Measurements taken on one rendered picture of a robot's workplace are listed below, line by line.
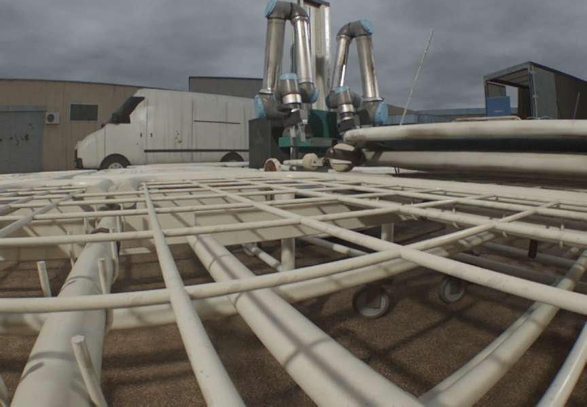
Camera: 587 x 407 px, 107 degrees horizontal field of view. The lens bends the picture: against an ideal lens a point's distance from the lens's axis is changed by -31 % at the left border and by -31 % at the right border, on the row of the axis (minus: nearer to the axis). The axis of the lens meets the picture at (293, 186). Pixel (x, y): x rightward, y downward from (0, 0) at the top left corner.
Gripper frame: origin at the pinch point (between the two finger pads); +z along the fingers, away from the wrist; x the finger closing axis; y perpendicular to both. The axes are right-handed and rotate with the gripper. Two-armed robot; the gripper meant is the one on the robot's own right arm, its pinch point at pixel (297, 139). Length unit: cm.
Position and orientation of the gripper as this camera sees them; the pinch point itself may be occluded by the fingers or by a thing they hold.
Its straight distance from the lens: 150.9
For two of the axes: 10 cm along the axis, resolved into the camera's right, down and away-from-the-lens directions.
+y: 7.5, -0.6, 6.6
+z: 1.4, 9.9, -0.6
